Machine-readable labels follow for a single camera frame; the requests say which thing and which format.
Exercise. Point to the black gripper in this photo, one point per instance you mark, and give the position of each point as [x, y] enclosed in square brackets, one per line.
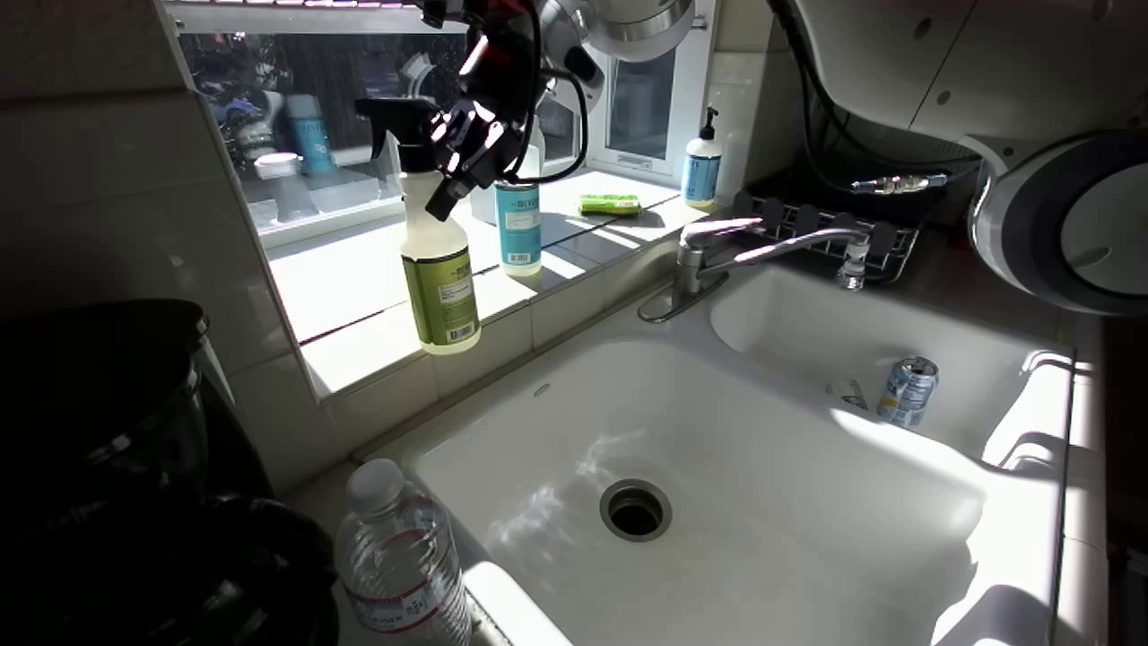
[502, 76]

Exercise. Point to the green label spray bottle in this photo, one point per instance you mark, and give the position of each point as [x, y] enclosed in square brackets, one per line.
[435, 254]

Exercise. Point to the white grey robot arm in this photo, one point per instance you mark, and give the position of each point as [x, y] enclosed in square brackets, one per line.
[1050, 94]

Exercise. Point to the teal label soap bottle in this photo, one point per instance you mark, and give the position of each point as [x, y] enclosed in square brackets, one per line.
[519, 228]

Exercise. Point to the white soap pump bottle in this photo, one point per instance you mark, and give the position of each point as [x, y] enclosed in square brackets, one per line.
[700, 167]

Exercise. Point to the chrome sink faucet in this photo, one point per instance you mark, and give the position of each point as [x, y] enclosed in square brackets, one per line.
[698, 273]

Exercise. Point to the clear plastic water bottle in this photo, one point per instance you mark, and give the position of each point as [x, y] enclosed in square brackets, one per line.
[397, 563]

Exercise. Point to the white double basin sink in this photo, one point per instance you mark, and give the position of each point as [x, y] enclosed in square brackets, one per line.
[796, 516]

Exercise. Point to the green sponge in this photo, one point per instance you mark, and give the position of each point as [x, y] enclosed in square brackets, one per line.
[611, 206]

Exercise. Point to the left basin drain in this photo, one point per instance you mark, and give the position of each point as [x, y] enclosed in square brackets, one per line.
[637, 513]

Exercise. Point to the metal dish drying rack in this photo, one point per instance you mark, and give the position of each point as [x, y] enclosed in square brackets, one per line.
[796, 202]

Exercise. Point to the blue white soda can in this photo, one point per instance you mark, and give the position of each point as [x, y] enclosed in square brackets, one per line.
[909, 388]

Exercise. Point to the black coffee maker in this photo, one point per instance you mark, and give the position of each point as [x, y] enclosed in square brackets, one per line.
[135, 513]

